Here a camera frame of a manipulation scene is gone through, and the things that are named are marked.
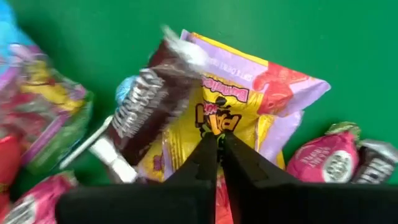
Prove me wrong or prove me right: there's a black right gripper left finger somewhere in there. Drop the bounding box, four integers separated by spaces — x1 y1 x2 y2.
55 131 218 224

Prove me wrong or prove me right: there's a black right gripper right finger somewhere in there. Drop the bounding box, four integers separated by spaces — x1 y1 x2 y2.
221 131 398 224

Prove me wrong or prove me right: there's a yellow Sour Patch candy packet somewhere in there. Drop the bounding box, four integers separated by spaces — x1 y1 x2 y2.
136 29 332 184

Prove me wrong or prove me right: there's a small brown Tootsie candy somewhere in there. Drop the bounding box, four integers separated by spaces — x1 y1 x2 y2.
351 139 398 185

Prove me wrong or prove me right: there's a purple multicolour candy packet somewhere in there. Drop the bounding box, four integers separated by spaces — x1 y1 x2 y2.
0 43 94 175

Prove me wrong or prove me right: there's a blue candy packet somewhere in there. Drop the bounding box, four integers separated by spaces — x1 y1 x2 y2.
0 0 35 75

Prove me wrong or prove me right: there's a pink wrapped lollipop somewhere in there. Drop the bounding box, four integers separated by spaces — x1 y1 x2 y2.
285 121 363 184
0 170 78 224

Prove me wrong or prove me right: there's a brown Tootsie roll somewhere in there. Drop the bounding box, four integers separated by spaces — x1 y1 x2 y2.
88 26 209 184

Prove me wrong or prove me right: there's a blue lollipop white stick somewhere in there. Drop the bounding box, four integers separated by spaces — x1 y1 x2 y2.
58 75 139 170

